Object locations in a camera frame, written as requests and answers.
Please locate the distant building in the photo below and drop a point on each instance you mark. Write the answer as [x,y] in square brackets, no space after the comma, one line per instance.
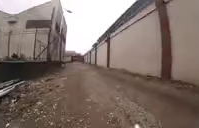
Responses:
[70,56]

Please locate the brown dirt road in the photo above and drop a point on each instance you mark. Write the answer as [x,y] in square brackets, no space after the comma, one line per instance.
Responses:
[100,96]

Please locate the street light pole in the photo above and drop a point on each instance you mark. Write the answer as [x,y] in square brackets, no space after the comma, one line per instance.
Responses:
[51,33]

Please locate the robot's own part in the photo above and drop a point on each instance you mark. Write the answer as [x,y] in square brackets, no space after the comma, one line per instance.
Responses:
[137,126]

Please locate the bushes behind fence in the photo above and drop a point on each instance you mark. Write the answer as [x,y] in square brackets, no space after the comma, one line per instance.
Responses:
[18,56]

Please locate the large pale industrial building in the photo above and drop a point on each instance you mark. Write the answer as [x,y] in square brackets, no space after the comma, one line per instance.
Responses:
[23,33]

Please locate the grey metal bars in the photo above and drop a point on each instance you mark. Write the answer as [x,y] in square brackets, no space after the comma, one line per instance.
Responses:
[3,88]

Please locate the long beige boundary wall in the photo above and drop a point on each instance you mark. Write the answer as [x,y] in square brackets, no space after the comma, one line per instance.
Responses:
[137,43]

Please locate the low dark wall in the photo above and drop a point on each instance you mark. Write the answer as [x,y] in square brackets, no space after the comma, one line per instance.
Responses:
[17,70]

